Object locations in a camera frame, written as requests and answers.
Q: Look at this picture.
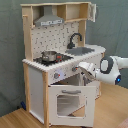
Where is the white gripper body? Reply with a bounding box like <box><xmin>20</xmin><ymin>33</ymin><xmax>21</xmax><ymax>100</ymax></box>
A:
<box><xmin>78</xmin><ymin>62</ymin><xmax>97</xmax><ymax>80</ymax></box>

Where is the white microwave door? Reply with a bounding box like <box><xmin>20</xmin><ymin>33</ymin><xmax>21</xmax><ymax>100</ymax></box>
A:
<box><xmin>89</xmin><ymin>3</ymin><xmax>96</xmax><ymax>22</ymax></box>

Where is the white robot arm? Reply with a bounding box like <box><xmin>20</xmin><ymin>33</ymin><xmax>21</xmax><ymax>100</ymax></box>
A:
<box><xmin>78</xmin><ymin>56</ymin><xmax>128</xmax><ymax>85</ymax></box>

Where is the wooden toy kitchen unit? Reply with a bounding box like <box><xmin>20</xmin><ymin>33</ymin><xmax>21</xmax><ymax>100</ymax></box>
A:
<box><xmin>22</xmin><ymin>2</ymin><xmax>105</xmax><ymax>127</ymax></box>

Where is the right red stove knob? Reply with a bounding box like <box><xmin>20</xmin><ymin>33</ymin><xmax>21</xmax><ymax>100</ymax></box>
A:
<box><xmin>72</xmin><ymin>66</ymin><xmax>78</xmax><ymax>72</ymax></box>

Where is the red stove knob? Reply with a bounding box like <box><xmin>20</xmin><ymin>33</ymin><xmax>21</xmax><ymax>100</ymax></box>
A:
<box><xmin>72</xmin><ymin>66</ymin><xmax>78</xmax><ymax>72</ymax></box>
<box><xmin>54</xmin><ymin>73</ymin><xmax>60</xmax><ymax>79</ymax></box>

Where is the white dishwasher cabinet door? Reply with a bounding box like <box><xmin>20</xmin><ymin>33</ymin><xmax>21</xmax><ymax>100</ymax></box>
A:
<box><xmin>81</xmin><ymin>54</ymin><xmax>103</xmax><ymax>100</ymax></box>

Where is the grey toy sink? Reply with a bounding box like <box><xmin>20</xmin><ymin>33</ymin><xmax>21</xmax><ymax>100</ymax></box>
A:
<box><xmin>66</xmin><ymin>47</ymin><xmax>94</xmax><ymax>56</ymax></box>

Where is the white oven door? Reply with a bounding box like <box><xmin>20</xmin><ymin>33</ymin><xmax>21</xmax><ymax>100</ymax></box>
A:
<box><xmin>49</xmin><ymin>85</ymin><xmax>96</xmax><ymax>127</ymax></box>

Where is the black toy faucet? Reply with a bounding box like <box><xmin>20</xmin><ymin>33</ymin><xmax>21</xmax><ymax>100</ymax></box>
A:
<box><xmin>67</xmin><ymin>33</ymin><xmax>82</xmax><ymax>49</ymax></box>

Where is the black toy stovetop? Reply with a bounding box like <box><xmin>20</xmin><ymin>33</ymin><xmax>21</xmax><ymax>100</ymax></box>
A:
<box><xmin>34</xmin><ymin>53</ymin><xmax>72</xmax><ymax>66</ymax></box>

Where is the left red stove knob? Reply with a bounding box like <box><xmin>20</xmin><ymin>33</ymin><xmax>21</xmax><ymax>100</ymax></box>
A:
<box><xmin>54</xmin><ymin>73</ymin><xmax>60</xmax><ymax>79</ymax></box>

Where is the silver toy pot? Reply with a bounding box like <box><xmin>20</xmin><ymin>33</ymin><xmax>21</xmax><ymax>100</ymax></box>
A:
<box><xmin>42</xmin><ymin>51</ymin><xmax>57</xmax><ymax>62</ymax></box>

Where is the grey range hood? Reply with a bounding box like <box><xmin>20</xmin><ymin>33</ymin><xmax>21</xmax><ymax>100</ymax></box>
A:
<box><xmin>35</xmin><ymin>5</ymin><xmax>64</xmax><ymax>27</ymax></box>

